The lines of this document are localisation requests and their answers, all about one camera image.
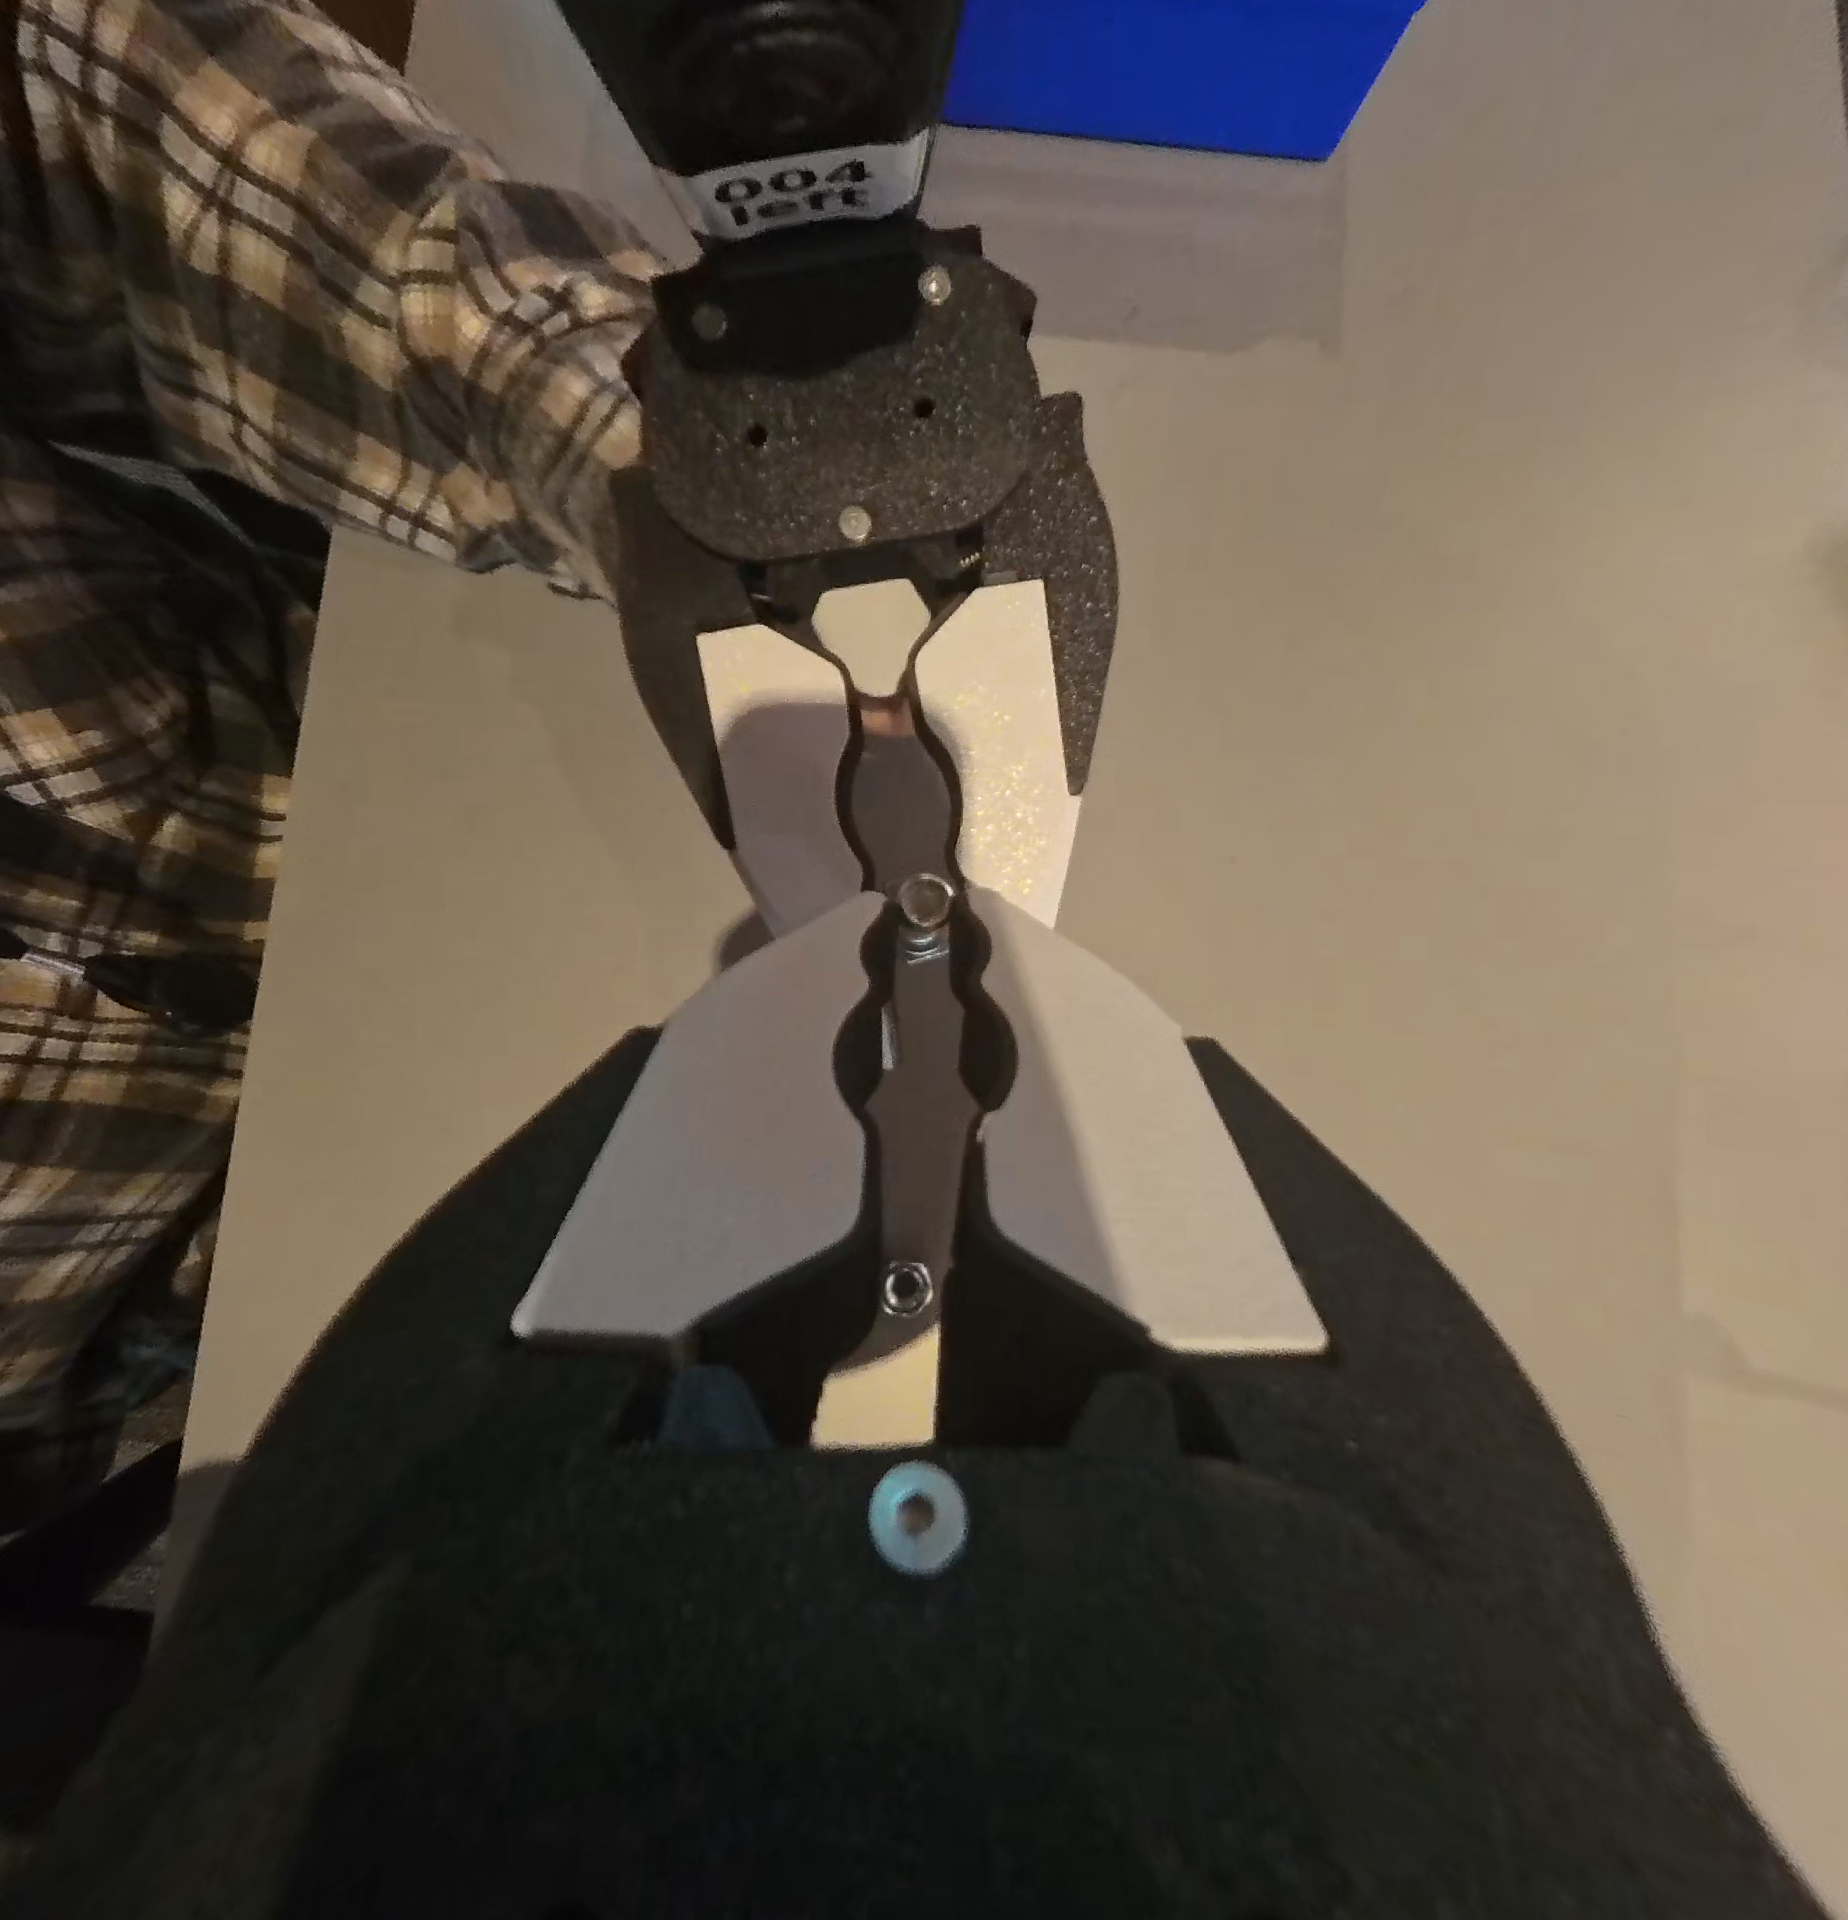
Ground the person's left forearm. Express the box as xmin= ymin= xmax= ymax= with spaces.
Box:
xmin=0 ymin=0 xmax=671 ymax=601

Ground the blue plastic bin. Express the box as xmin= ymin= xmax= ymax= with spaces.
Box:
xmin=939 ymin=0 xmax=1430 ymax=161

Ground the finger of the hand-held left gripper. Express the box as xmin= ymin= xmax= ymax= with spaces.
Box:
xmin=909 ymin=571 xmax=1084 ymax=938
xmin=699 ymin=618 xmax=883 ymax=939

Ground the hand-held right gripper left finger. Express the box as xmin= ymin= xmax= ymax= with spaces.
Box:
xmin=514 ymin=888 xmax=899 ymax=1347

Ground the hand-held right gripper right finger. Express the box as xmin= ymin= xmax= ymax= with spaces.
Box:
xmin=944 ymin=888 xmax=1333 ymax=1366

